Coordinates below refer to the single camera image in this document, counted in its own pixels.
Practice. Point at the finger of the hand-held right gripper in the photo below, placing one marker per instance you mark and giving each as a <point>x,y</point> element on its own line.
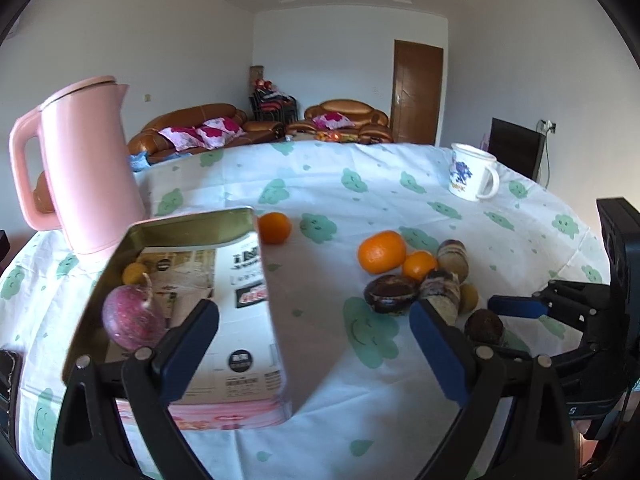
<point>582,362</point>
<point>515,306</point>

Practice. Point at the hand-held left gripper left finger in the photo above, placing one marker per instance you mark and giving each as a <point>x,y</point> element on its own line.
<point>187,355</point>

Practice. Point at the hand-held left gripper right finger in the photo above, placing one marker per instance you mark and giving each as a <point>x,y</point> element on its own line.
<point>437,352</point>

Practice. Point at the small yellow fruit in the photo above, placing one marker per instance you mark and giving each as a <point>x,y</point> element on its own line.
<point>132,274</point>
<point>469,297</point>

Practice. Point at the layered cake roll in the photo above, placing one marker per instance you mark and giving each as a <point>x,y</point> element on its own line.
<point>440,292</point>

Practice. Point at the chocolate glazed donut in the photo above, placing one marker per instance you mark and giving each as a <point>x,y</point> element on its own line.
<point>390,294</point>

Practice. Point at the small orange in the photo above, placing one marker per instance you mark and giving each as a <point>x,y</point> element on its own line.
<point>420,266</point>
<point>274,227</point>

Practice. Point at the large orange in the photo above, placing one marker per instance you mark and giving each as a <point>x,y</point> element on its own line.
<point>382,252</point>

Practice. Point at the pink metal tin box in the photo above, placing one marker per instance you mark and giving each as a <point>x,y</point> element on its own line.
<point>200,225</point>

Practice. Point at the printed paper leaflet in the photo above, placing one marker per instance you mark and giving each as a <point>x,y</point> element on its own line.
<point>240,325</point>

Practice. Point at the purple round fruit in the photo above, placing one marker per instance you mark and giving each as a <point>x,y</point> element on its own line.
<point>130,317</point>

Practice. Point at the layered sandwich cookie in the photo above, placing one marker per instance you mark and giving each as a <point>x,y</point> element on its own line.
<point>452,260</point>

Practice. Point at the white printed mug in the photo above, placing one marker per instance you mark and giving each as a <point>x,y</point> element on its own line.
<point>465,175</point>

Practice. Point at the black television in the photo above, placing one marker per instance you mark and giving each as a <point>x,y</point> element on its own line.
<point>515,147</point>

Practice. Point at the black device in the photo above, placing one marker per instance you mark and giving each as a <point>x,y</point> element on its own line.
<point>10,395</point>

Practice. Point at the blue cloth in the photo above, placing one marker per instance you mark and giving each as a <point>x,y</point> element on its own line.
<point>139,161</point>

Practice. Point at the white cloud-print tablecloth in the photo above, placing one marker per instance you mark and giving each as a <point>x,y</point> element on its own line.
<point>325,185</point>

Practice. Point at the pink floral pillow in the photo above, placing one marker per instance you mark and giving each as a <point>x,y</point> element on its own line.
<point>220,130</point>
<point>332,120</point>
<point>177,137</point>

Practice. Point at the pink electric kettle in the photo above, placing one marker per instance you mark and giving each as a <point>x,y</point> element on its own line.
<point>85,160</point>

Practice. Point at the brown wooden door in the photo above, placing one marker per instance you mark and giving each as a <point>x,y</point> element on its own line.
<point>415,95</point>

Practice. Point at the long brown leather sofa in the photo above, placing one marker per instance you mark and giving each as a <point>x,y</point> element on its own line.
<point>190,115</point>

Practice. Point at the snacks on coffee table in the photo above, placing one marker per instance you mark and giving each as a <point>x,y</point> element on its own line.
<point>330,136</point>

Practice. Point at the brown leather armchair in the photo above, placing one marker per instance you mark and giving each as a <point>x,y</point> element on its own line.
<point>345,106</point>

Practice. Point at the stack of dark chairs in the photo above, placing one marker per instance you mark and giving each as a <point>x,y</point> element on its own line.
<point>272,102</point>

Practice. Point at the tall brown box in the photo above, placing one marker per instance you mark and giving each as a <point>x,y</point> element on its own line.
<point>257,77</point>

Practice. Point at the white wall outlet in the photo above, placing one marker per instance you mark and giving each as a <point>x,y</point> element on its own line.
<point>549,126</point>

